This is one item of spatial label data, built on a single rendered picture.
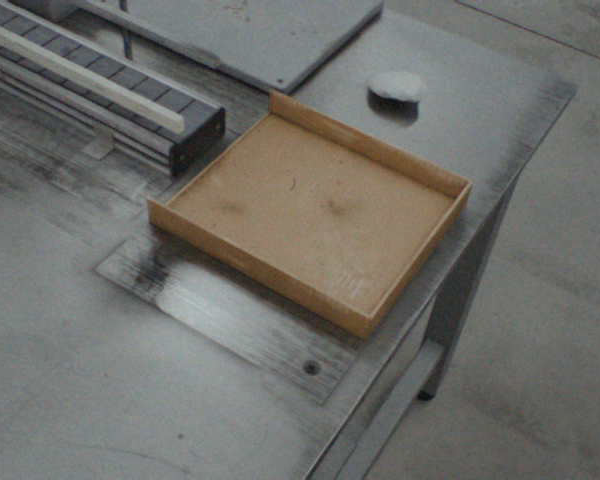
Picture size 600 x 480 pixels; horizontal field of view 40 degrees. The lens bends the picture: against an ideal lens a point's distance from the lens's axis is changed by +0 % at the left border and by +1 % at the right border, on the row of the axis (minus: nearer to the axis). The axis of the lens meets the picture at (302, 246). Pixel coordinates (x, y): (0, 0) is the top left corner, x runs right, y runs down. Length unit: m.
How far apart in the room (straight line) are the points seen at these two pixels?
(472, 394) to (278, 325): 1.05
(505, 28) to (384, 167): 1.98
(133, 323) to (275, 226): 0.21
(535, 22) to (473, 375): 1.54
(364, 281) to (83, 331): 0.31
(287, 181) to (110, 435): 0.40
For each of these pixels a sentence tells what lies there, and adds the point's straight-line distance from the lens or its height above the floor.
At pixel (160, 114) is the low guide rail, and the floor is 0.91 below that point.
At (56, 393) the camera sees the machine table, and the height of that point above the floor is 0.83.
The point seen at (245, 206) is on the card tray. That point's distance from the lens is 1.00.
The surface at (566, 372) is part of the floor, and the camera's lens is 2.00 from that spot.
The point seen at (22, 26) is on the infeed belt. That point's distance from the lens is 1.23.
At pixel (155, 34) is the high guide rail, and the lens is 1.06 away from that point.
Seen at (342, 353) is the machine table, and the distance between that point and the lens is 0.87.
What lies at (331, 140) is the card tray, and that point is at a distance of 1.10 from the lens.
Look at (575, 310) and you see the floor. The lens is 2.12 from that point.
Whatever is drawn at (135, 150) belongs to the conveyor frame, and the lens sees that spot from 1.07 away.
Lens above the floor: 1.55
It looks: 48 degrees down
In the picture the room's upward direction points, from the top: 6 degrees clockwise
